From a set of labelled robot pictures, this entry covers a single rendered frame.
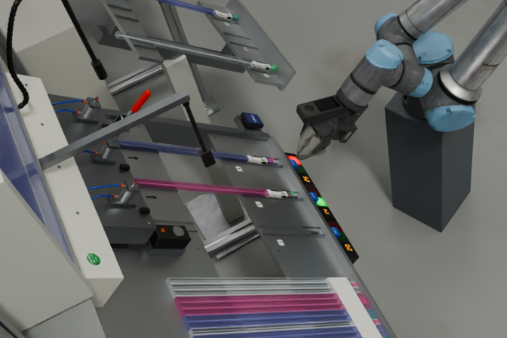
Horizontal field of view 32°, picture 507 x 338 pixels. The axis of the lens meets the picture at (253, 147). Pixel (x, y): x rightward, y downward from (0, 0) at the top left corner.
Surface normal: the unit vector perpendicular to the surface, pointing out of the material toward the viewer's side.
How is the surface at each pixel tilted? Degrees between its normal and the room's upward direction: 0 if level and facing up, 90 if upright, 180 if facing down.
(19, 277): 90
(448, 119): 96
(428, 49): 8
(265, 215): 47
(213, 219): 0
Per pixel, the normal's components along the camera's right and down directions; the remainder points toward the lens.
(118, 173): 0.53, -0.70
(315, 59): -0.18, -0.55
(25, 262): 0.42, 0.71
